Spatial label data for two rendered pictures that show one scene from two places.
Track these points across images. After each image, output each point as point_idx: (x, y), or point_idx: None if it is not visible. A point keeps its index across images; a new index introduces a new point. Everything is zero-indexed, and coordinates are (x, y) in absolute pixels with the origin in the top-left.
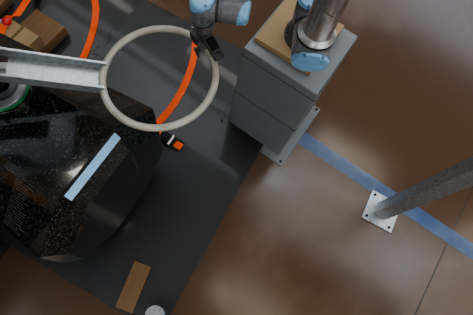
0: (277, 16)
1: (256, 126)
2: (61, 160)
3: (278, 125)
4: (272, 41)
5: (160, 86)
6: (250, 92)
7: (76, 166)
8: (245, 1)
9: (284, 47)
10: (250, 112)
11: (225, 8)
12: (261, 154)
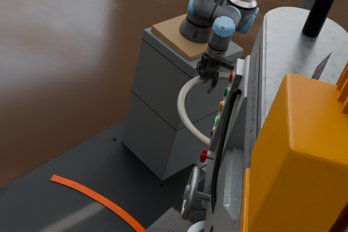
0: (172, 39)
1: (190, 148)
2: None
3: (211, 119)
4: (196, 49)
5: (102, 227)
6: (192, 112)
7: None
8: (230, 6)
9: (204, 45)
10: (188, 137)
11: (234, 16)
12: (202, 168)
